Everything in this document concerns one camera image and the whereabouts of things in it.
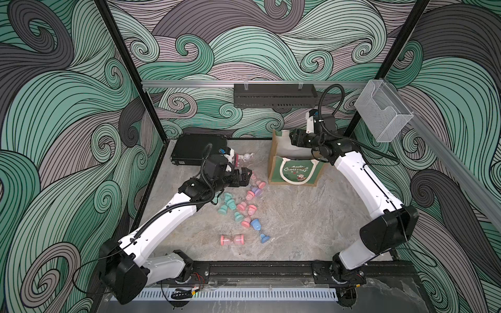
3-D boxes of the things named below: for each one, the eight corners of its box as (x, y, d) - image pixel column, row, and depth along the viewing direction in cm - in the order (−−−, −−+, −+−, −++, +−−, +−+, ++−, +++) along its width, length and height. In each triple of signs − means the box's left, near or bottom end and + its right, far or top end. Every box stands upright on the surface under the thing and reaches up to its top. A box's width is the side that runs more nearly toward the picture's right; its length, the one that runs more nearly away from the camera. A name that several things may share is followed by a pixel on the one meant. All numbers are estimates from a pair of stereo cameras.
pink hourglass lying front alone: (220, 245, 82) (219, 243, 79) (221, 237, 84) (220, 234, 81) (244, 245, 82) (244, 243, 79) (244, 237, 84) (244, 234, 81)
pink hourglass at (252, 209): (241, 225, 87) (241, 223, 85) (250, 205, 93) (250, 203, 91) (248, 228, 86) (248, 226, 84) (257, 208, 92) (257, 206, 90)
